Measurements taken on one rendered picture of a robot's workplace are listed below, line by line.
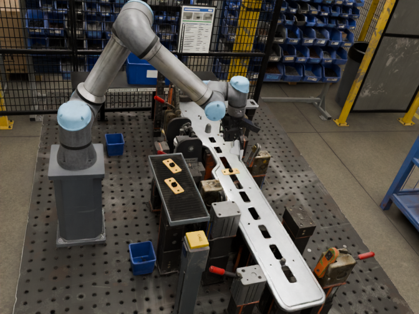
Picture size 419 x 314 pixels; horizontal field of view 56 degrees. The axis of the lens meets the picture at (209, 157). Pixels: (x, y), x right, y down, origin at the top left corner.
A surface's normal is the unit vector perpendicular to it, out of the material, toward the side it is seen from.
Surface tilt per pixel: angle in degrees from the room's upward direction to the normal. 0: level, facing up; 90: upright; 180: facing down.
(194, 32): 90
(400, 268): 0
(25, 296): 0
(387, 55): 91
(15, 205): 0
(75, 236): 90
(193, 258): 90
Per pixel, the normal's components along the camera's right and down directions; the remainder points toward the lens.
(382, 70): 0.31, 0.60
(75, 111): 0.15, -0.72
